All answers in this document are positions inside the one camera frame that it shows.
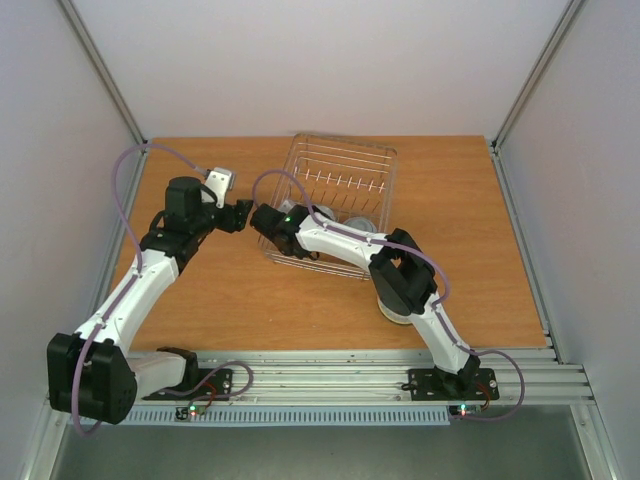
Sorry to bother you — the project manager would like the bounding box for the red patterned bowl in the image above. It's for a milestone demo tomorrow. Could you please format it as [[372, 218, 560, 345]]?
[[313, 204, 336, 221]]

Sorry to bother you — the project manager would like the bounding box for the blue floral bowl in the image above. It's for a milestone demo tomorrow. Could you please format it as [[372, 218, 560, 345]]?
[[342, 216, 378, 235]]

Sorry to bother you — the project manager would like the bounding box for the yellow sun bowl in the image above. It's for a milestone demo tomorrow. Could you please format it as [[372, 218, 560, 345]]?
[[377, 298, 412, 326]]

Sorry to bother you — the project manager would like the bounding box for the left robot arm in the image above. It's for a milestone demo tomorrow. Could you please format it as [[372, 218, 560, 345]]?
[[46, 168, 253, 436]]

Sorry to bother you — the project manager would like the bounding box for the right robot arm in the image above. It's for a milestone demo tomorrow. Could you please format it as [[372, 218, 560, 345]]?
[[250, 204, 480, 399]]

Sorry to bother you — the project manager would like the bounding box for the left circuit board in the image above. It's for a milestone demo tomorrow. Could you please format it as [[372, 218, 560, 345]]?
[[174, 405, 207, 422]]

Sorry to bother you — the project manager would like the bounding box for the circuit board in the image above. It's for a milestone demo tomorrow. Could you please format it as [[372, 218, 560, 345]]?
[[449, 403, 484, 418], [174, 405, 207, 422]]

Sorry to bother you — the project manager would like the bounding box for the right circuit board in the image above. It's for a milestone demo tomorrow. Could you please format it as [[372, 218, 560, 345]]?
[[449, 403, 484, 418]]

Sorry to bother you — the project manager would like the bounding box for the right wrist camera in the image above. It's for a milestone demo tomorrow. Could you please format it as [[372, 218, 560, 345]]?
[[278, 199, 296, 214]]

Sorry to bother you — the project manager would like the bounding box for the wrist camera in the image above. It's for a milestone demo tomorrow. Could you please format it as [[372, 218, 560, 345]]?
[[204, 167, 236, 208], [278, 199, 296, 214]]

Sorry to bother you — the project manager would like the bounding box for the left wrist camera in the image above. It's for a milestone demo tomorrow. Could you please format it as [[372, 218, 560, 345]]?
[[204, 167, 236, 208]]

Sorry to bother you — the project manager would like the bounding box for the wire dish rack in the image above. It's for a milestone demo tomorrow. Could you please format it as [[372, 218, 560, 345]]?
[[259, 132, 398, 280]]

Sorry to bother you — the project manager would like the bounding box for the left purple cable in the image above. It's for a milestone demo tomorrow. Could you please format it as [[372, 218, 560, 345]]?
[[72, 144, 253, 436]]

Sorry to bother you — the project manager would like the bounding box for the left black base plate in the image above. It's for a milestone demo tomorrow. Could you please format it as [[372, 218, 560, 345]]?
[[143, 368, 234, 401]]

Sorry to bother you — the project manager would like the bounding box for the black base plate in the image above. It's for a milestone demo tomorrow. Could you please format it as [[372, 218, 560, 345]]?
[[143, 368, 234, 401], [403, 368, 500, 401]]

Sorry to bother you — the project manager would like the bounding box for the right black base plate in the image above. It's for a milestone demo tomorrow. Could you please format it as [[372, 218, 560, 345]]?
[[403, 368, 500, 401]]

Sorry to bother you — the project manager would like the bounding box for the blue slotted cable duct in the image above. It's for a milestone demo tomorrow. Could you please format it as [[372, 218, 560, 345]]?
[[121, 405, 450, 428]]

